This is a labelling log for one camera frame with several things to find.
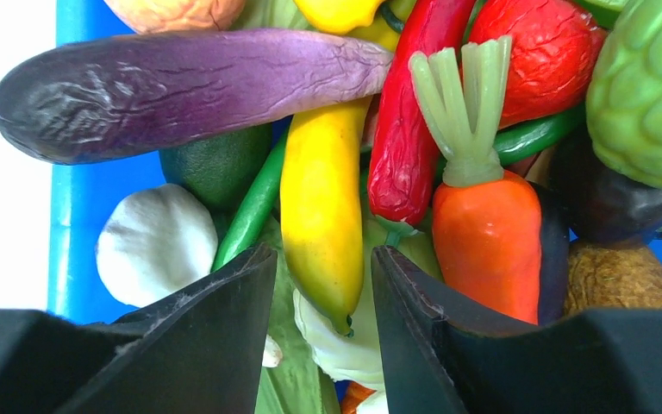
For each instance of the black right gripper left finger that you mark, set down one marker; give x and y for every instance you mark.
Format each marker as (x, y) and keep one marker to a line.
(198, 350)

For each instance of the dark green toy avocado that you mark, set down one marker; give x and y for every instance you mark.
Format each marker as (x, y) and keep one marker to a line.
(219, 170)

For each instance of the green bumpy toy fruit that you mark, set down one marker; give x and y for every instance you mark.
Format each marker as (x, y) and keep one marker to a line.
(624, 100)

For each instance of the purple toy eggplant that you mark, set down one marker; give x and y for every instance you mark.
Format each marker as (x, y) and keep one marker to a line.
(127, 95)

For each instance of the green toy bean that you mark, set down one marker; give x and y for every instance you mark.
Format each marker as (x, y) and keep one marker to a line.
(254, 209)

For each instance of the blue plastic bin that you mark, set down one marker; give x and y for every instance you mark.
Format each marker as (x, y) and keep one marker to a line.
(84, 196)

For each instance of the dark purple toy plum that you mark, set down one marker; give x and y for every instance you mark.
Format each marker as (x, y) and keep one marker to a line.
(602, 206)

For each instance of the red toy chili pepper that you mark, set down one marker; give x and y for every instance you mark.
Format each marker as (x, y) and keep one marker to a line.
(404, 154)

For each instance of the green toy pea pod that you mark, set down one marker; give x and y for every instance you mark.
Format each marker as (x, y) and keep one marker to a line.
(296, 385)

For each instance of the brown toy potato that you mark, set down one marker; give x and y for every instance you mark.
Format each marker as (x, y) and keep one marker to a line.
(612, 277)

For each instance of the toy peach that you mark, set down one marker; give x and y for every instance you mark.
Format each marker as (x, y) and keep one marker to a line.
(153, 16)

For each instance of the white toy garlic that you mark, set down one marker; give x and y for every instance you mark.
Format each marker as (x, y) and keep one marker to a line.
(155, 242)

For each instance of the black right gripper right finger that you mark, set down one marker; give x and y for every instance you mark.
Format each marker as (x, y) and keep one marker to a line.
(445, 353)

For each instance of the orange toy carrot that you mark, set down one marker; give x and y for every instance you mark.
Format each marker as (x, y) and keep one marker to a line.
(486, 220)

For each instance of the yellow toy bell pepper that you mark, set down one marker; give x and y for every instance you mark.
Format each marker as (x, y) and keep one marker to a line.
(360, 19)

